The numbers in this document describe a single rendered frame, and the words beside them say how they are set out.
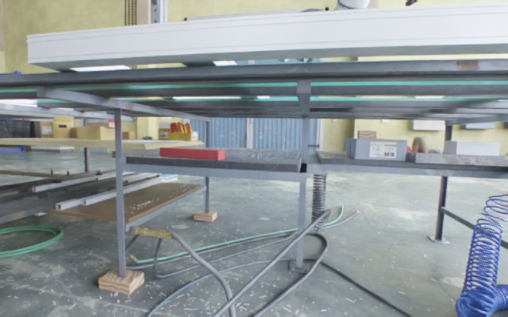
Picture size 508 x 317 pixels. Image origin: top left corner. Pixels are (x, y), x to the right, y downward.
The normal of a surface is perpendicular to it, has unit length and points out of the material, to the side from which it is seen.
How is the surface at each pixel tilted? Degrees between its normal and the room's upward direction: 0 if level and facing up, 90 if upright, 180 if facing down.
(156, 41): 90
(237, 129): 90
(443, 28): 90
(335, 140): 90
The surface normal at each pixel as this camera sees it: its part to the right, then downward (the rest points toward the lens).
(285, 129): -0.21, 0.08
